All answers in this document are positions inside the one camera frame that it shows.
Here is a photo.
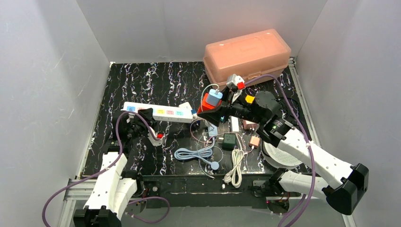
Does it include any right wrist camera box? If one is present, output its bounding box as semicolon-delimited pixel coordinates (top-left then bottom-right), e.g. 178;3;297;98
226;74;245;98

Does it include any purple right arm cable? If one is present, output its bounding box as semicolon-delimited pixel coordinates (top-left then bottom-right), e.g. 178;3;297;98
244;74;316;227

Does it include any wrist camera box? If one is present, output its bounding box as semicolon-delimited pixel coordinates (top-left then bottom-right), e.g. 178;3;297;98
226;74;245;98
148;132;166;147

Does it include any red power adapter plug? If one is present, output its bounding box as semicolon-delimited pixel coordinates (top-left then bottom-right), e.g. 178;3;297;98
198;93;216;113

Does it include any white power cord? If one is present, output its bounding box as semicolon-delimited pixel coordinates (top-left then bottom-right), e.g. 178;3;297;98
223;148;246;189

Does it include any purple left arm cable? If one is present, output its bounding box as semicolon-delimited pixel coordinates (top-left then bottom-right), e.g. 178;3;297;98
41;111;171;227

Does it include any small pink usb plug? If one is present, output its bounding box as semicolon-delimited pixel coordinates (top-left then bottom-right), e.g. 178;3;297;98
248;135;260;149

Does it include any pink translucent storage box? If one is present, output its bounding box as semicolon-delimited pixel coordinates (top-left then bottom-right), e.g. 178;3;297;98
203;29;291;88

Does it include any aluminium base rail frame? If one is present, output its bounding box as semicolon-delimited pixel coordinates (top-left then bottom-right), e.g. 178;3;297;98
58;175;356;227

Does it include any thin pink charging cable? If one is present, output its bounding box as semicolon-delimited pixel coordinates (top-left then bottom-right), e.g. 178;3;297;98
189;119;254;154

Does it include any pink power adapter plug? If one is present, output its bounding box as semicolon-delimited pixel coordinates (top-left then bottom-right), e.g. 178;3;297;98
242;120;258;131

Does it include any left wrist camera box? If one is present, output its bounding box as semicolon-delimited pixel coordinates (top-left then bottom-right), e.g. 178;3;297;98
148;132;166;147

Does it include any long white power strip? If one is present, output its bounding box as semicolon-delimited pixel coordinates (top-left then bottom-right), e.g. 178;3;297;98
121;102;196;123

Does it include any yellow cube socket adapter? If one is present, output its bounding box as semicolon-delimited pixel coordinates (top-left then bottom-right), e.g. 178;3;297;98
245;95;255;104

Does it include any light blue cable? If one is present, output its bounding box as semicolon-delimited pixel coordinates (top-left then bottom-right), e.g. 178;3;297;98
174;138;220;171

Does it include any small light blue charger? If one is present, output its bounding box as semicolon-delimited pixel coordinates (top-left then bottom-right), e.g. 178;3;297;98
206;89;223;106

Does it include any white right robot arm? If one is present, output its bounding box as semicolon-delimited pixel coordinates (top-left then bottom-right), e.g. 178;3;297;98
197;90;369;215

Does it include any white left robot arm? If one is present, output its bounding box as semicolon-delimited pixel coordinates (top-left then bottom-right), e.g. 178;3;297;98
73;108;161;227

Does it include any light blue socket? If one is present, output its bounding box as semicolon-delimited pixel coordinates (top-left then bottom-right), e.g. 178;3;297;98
208;123;218;137

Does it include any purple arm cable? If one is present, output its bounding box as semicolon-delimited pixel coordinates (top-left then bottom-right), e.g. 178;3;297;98
41;111;171;227
244;74;316;227

